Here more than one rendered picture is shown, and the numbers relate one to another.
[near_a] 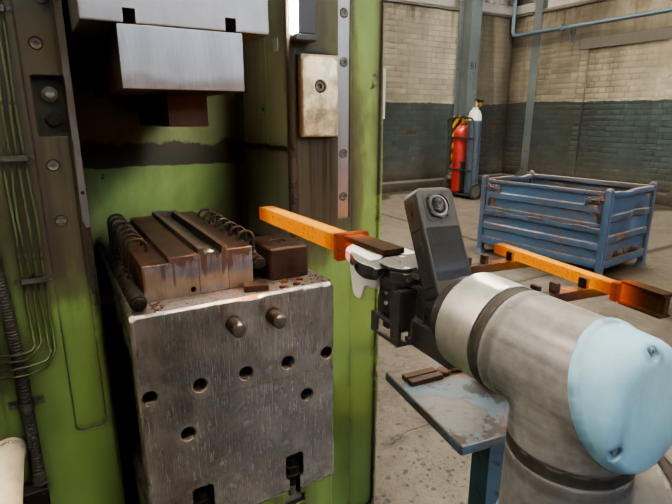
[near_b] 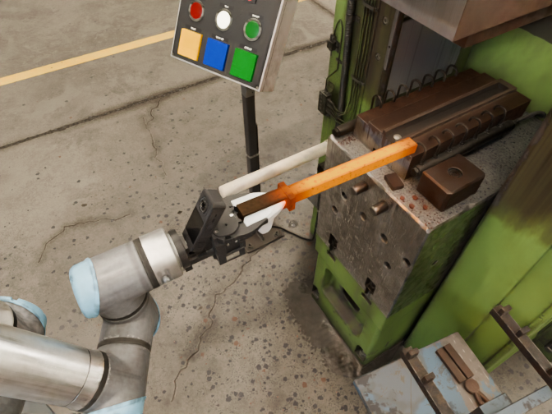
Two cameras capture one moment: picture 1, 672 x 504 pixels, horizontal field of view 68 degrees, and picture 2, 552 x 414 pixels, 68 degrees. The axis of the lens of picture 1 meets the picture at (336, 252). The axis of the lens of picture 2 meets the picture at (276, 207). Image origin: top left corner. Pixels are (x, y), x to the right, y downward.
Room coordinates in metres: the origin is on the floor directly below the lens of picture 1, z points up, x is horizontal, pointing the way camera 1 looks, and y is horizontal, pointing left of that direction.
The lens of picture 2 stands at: (0.59, -0.52, 1.64)
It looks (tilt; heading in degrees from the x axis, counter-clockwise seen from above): 50 degrees down; 89
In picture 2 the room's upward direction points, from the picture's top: straight up
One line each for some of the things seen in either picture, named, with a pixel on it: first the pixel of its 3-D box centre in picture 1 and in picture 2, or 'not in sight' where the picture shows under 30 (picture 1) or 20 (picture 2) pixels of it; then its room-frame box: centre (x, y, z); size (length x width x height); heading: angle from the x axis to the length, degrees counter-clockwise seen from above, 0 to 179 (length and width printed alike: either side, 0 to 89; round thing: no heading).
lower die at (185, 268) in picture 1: (173, 246); (441, 116); (1.05, 0.35, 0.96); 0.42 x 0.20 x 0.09; 30
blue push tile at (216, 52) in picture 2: not in sight; (216, 54); (0.45, 0.59, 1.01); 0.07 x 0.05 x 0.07; 145
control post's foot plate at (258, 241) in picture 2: not in sight; (255, 224); (0.52, 0.69, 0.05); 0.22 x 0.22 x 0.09; 30
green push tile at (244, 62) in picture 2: not in sight; (244, 65); (0.53, 0.53, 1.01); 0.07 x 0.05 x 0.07; 145
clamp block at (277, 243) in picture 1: (278, 255); (450, 181); (1.01, 0.12, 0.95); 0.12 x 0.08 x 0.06; 30
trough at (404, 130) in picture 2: (184, 228); (453, 109); (1.06, 0.33, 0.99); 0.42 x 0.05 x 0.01; 30
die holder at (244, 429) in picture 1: (206, 351); (430, 194); (1.09, 0.31, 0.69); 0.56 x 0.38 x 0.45; 30
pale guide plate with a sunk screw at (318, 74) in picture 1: (318, 96); not in sight; (1.14, 0.04, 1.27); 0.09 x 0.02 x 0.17; 120
